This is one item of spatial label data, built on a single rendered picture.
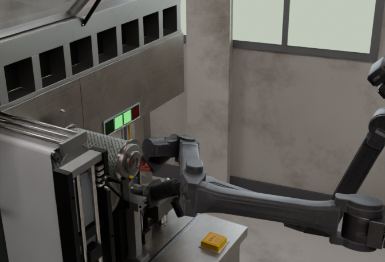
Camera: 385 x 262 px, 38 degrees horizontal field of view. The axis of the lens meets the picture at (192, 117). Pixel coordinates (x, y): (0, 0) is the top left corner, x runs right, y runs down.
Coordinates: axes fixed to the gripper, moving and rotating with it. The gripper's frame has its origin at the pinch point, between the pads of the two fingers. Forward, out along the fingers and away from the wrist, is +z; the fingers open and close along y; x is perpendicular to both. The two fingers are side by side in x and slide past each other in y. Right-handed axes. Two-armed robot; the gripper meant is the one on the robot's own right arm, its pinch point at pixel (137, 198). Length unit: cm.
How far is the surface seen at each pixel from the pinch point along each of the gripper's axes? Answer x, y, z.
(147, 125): 14, 74, 46
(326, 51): 1, 192, -8
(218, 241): -26.3, 9.2, -16.7
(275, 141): -42, 189, 50
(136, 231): -8.2, -10.5, -3.0
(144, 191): 4.5, -11.1, -15.2
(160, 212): -9.0, 5.4, -1.6
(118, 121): 25.4, 30.0, 19.9
